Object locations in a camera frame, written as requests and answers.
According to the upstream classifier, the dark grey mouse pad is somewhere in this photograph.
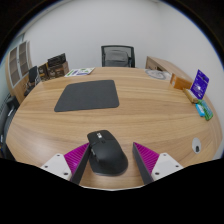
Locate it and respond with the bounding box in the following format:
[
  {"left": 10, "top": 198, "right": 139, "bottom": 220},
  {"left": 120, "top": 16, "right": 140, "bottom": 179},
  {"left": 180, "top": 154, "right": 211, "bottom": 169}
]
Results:
[{"left": 53, "top": 79, "right": 120, "bottom": 113}]

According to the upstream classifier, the wooden side desk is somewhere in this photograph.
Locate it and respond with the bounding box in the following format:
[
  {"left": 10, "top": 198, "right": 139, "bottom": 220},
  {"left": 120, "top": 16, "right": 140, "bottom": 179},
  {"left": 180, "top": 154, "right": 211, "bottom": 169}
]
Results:
[{"left": 145, "top": 55, "right": 194, "bottom": 83}]

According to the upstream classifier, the black cardboard box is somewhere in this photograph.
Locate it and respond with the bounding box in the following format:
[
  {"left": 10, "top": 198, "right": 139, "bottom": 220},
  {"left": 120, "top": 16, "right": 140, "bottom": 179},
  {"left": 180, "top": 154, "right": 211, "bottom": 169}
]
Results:
[{"left": 47, "top": 52, "right": 67, "bottom": 68}]

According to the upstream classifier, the wooden shelf unit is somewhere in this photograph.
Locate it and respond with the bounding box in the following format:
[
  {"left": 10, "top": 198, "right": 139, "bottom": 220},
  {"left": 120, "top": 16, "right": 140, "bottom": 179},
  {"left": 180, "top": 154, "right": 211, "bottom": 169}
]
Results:
[{"left": 4, "top": 40, "right": 34, "bottom": 104}]

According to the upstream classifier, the small brown cardboard box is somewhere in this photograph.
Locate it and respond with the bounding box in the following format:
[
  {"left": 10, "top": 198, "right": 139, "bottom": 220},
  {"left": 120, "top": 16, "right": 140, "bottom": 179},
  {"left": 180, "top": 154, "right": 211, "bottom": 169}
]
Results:
[{"left": 37, "top": 63, "right": 50, "bottom": 82}]

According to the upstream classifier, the green flat box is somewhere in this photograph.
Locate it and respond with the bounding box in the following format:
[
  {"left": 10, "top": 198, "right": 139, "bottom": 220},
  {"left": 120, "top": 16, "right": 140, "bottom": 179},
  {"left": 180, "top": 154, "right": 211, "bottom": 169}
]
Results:
[{"left": 198, "top": 99, "right": 214, "bottom": 122}]

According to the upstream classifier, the purple standing card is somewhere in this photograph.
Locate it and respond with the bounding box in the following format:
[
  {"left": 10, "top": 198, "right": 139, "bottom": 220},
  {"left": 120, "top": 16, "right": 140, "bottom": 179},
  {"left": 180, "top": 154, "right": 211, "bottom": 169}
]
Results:
[{"left": 190, "top": 69, "right": 210, "bottom": 100}]

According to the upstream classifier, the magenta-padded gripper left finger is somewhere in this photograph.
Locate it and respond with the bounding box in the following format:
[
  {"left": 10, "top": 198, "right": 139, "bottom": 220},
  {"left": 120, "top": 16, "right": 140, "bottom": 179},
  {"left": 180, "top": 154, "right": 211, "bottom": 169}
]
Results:
[{"left": 40, "top": 142, "right": 92, "bottom": 185}]

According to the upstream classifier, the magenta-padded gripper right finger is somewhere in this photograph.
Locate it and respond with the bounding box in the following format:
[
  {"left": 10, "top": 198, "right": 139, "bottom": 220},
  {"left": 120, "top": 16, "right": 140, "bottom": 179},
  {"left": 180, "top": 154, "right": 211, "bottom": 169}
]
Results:
[{"left": 132, "top": 141, "right": 184, "bottom": 185}]

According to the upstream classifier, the black computer mouse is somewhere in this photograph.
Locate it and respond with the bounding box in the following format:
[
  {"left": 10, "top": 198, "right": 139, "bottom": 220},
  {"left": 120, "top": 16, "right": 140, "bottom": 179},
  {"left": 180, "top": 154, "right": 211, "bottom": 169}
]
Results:
[{"left": 86, "top": 129, "right": 129, "bottom": 177}]

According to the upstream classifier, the grey mesh office chair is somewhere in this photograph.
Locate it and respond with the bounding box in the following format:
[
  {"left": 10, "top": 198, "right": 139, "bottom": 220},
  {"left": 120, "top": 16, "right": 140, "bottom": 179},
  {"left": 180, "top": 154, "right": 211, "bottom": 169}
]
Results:
[{"left": 100, "top": 44, "right": 136, "bottom": 69}]

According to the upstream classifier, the large brown cardboard box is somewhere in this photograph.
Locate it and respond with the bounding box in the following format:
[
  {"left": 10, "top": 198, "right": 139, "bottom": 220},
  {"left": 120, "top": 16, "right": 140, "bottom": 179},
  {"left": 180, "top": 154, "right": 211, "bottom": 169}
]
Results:
[{"left": 46, "top": 60, "right": 70, "bottom": 80}]

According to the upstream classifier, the white printed sheet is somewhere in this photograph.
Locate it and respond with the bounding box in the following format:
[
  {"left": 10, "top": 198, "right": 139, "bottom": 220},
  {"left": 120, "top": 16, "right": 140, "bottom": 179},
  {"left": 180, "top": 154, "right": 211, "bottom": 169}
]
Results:
[{"left": 64, "top": 67, "right": 96, "bottom": 78}]

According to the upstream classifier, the round grey printed sheet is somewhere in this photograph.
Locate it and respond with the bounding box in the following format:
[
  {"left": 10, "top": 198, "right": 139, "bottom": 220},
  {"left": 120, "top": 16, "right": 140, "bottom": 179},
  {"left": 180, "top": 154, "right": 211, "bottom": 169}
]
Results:
[{"left": 144, "top": 68, "right": 167, "bottom": 81}]

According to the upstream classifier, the black leather office chair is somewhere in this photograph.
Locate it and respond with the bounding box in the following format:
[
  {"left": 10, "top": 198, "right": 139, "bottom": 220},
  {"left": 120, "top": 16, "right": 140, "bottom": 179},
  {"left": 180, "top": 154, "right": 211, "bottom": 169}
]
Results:
[{"left": 0, "top": 95, "right": 20, "bottom": 158}]

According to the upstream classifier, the small tan box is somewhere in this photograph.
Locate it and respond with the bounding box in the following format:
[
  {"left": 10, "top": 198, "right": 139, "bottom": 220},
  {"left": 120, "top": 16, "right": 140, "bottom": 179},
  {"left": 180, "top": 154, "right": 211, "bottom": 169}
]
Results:
[{"left": 182, "top": 87, "right": 200, "bottom": 105}]

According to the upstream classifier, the orange-brown cardboard box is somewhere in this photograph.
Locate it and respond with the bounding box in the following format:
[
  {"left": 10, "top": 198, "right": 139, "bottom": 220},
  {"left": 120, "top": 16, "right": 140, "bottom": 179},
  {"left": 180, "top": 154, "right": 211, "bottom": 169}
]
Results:
[{"left": 170, "top": 73, "right": 194, "bottom": 91}]

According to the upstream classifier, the small black chair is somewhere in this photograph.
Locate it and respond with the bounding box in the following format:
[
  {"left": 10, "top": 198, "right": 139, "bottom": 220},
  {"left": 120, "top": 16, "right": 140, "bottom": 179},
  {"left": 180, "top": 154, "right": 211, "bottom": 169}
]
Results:
[{"left": 23, "top": 65, "right": 42, "bottom": 98}]

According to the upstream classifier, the white round cable grommet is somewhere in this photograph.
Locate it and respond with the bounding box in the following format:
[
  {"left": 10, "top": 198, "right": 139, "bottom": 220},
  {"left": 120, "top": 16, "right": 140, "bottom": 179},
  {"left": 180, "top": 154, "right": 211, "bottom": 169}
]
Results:
[{"left": 191, "top": 137, "right": 203, "bottom": 154}]

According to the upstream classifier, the small blue box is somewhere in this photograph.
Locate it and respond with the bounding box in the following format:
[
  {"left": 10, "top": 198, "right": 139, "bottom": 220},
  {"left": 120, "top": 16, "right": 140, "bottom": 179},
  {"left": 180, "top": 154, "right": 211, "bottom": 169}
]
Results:
[{"left": 195, "top": 103, "right": 206, "bottom": 118}]

